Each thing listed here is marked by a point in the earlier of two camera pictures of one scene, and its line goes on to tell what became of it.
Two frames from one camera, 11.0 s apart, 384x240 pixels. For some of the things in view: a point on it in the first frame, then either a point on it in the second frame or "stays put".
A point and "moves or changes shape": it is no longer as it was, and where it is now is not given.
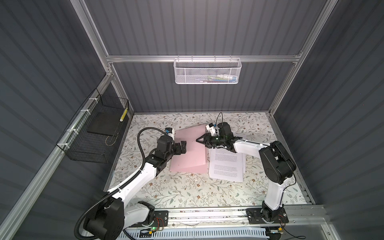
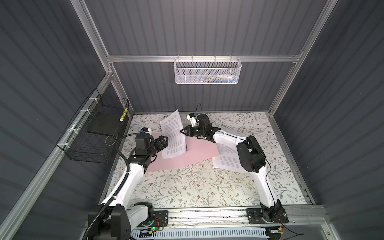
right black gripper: x=207 y=140 → x=189 y=131
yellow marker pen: x=121 y=119 stays put
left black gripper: x=177 y=150 → x=160 y=143
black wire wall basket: x=91 y=136 stays put
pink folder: x=194 y=160 moves or changes shape
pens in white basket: x=222 y=78 stays put
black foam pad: x=106 y=123 stays put
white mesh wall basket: x=207 y=71 stays put
